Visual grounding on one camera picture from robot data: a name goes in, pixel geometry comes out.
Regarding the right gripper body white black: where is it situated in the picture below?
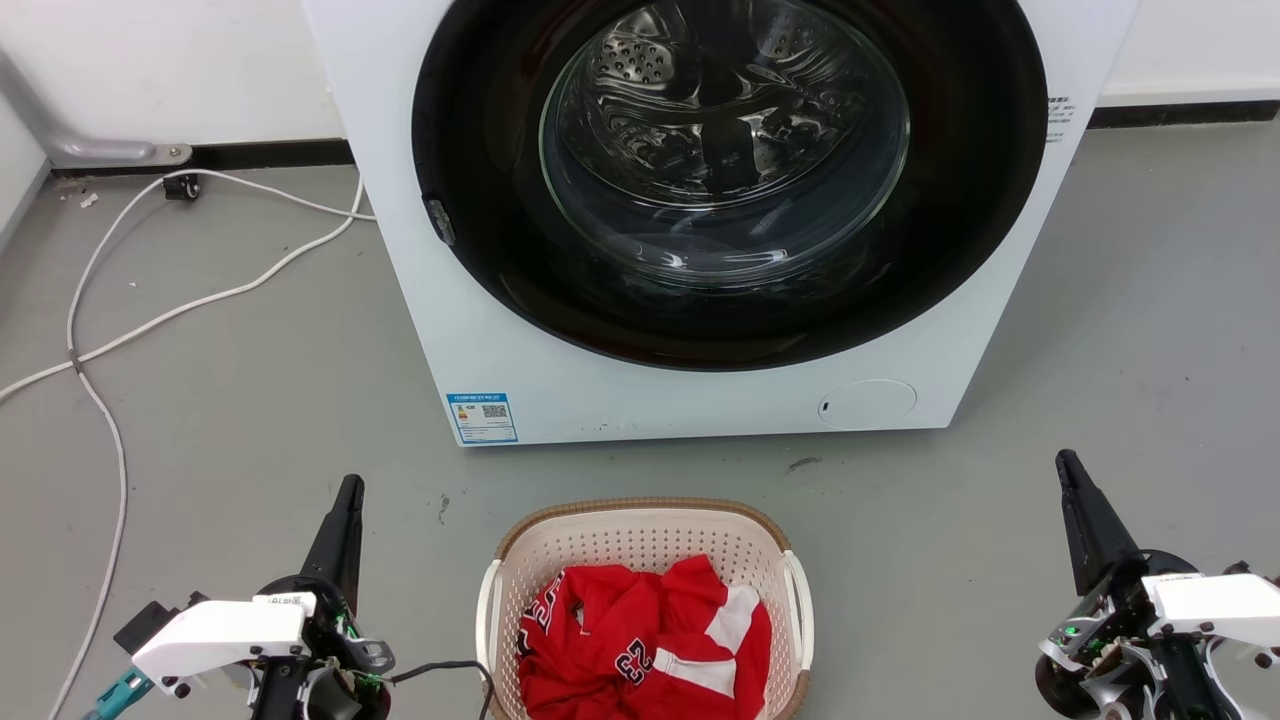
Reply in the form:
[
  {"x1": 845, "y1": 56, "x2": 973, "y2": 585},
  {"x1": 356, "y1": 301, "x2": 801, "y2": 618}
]
[{"x1": 1034, "y1": 548, "x2": 1280, "y2": 720}]

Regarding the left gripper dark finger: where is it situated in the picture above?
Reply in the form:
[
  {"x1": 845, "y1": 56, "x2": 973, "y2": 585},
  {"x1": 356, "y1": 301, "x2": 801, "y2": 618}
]
[
  {"x1": 299, "y1": 476, "x2": 353, "y2": 599},
  {"x1": 331, "y1": 476, "x2": 367, "y2": 611}
]

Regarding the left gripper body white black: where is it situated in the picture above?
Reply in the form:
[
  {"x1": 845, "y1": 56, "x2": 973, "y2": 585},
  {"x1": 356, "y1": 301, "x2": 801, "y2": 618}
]
[{"x1": 131, "y1": 574, "x2": 397, "y2": 720}]

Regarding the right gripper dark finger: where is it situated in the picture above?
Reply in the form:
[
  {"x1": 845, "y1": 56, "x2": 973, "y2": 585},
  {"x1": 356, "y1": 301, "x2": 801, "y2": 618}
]
[
  {"x1": 1055, "y1": 450, "x2": 1109, "y2": 599},
  {"x1": 1066, "y1": 450, "x2": 1144, "y2": 583}
]

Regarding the cream perforated plastic laundry basket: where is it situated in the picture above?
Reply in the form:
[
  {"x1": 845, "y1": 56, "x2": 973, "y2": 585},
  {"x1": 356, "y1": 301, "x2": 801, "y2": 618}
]
[{"x1": 476, "y1": 497, "x2": 816, "y2": 720}]

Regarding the blue white energy label sticker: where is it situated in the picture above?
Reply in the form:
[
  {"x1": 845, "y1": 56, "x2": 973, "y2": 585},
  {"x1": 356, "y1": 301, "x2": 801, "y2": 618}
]
[{"x1": 446, "y1": 392, "x2": 520, "y2": 446}]

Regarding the round white filter cover flap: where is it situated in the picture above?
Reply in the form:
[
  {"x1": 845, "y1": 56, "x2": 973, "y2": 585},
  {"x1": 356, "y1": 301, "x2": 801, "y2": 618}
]
[{"x1": 817, "y1": 379, "x2": 918, "y2": 432}]

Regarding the white front-load washing machine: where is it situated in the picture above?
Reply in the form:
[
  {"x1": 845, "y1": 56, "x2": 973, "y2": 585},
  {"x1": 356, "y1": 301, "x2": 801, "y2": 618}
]
[{"x1": 303, "y1": 0, "x2": 1142, "y2": 448}]

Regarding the red white basketball jersey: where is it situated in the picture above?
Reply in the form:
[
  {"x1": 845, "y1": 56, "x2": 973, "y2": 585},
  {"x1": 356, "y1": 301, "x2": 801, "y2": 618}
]
[{"x1": 514, "y1": 554, "x2": 774, "y2": 720}]

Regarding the round black glass washer door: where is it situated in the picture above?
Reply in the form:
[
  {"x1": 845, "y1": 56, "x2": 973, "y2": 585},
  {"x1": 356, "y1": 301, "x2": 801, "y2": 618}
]
[{"x1": 411, "y1": 0, "x2": 1050, "y2": 373}]

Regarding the black baseboard strip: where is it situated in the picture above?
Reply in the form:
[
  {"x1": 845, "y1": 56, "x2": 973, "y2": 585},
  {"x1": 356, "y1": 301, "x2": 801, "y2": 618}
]
[
  {"x1": 50, "y1": 138, "x2": 357, "y2": 179},
  {"x1": 1088, "y1": 99, "x2": 1280, "y2": 130}
]

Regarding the grey floor pipe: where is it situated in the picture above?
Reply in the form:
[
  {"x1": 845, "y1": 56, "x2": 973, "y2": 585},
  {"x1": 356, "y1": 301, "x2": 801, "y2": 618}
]
[{"x1": 0, "y1": 48, "x2": 194, "y2": 169}]

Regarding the steel washer drum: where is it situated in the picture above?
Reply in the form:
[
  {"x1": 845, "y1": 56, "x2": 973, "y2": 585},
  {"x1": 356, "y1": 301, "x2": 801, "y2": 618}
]
[{"x1": 539, "y1": 0, "x2": 912, "y2": 292}]

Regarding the teal cable connector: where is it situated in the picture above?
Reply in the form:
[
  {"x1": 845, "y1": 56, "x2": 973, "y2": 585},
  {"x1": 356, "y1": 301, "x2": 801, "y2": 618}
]
[{"x1": 83, "y1": 668, "x2": 157, "y2": 720}]

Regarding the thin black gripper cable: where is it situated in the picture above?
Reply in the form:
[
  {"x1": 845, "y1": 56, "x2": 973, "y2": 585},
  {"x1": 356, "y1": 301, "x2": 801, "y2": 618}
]
[{"x1": 384, "y1": 659, "x2": 498, "y2": 720}]

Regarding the long white power cable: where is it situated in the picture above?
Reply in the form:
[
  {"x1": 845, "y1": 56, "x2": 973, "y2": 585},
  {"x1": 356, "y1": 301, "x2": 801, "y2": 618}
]
[{"x1": 45, "y1": 168, "x2": 378, "y2": 720}]

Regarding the white hose cable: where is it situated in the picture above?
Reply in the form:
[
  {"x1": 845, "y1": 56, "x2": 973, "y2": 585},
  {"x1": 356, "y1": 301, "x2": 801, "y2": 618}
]
[{"x1": 0, "y1": 168, "x2": 365, "y2": 403}]

